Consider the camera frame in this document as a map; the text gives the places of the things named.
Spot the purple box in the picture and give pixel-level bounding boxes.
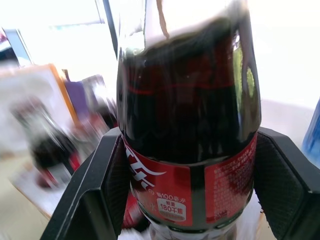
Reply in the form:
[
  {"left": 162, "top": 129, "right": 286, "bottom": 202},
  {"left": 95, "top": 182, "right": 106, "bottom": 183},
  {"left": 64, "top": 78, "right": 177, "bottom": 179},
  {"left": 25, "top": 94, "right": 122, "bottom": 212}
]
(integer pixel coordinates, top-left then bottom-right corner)
[{"left": 64, "top": 74, "right": 108, "bottom": 121}]

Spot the white crate with orange rim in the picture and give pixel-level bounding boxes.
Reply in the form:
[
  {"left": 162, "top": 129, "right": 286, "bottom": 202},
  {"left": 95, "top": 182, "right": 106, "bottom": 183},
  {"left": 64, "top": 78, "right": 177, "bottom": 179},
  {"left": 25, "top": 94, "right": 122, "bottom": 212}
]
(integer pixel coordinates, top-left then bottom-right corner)
[{"left": 0, "top": 63, "right": 111, "bottom": 220}]

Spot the black vertical pole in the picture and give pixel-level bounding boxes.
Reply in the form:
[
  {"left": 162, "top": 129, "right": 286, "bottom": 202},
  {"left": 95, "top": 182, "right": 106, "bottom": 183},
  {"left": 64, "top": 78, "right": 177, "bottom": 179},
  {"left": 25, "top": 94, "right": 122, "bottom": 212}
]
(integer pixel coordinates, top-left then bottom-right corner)
[{"left": 102, "top": 0, "right": 119, "bottom": 61}]

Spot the blue object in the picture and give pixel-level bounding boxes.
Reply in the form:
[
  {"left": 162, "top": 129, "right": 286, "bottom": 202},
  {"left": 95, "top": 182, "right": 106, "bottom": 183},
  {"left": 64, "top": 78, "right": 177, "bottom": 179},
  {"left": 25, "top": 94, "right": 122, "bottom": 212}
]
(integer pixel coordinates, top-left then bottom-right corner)
[{"left": 301, "top": 98, "right": 320, "bottom": 163}]

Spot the cola bottle with red label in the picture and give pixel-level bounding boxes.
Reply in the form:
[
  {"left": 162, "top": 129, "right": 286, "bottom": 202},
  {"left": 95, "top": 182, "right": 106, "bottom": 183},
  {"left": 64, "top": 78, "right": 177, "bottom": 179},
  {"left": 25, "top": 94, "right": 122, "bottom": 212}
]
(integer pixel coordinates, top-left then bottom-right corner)
[
  {"left": 116, "top": 0, "right": 262, "bottom": 240},
  {"left": 11, "top": 96, "right": 83, "bottom": 189}
]

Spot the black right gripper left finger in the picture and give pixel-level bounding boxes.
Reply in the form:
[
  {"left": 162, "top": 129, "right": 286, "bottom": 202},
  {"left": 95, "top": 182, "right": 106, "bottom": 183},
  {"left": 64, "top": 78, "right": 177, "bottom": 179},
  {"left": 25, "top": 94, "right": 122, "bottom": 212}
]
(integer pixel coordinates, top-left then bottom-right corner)
[{"left": 39, "top": 127, "right": 131, "bottom": 240}]

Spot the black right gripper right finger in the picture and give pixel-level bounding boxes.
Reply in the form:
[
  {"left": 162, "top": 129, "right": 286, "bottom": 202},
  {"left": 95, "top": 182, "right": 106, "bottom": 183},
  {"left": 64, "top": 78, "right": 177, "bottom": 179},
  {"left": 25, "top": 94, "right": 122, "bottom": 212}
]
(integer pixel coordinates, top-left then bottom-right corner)
[{"left": 252, "top": 130, "right": 320, "bottom": 240}]

